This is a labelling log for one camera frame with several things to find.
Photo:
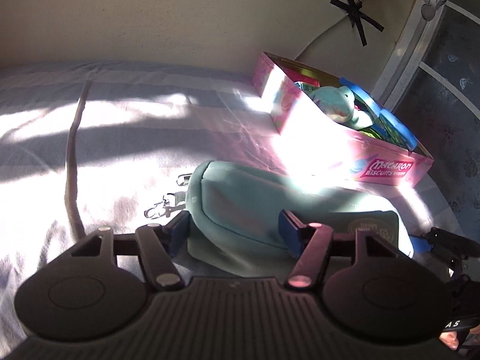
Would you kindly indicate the pink gold biscuit tin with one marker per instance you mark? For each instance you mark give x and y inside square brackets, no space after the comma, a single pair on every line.
[312,143]

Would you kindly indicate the white window frame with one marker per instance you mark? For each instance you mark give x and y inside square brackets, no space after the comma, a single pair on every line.
[409,51]

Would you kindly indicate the striped bed sheet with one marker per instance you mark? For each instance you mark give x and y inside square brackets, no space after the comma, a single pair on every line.
[88,155]

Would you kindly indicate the blue polka dot headband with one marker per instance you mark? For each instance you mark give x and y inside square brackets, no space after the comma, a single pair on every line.
[376,111]

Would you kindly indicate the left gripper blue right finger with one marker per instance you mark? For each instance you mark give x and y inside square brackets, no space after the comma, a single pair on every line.
[295,233]

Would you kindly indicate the black tape cross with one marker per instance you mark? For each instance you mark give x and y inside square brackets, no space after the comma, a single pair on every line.
[353,11]

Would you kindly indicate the teal fabric pencil pouch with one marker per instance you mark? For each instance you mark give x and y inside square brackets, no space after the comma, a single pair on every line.
[234,212]

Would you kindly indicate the light blue plush bear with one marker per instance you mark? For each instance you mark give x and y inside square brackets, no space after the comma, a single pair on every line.
[339,105]

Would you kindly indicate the green cardboard box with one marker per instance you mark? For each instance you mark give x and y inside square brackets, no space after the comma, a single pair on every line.
[383,129]

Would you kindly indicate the person's right hand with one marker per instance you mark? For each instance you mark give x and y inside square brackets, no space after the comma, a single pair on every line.
[451,341]

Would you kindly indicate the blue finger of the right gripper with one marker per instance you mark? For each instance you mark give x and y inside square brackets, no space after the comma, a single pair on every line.
[420,244]

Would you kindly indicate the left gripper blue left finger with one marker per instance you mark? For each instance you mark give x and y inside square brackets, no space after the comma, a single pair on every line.
[178,230]

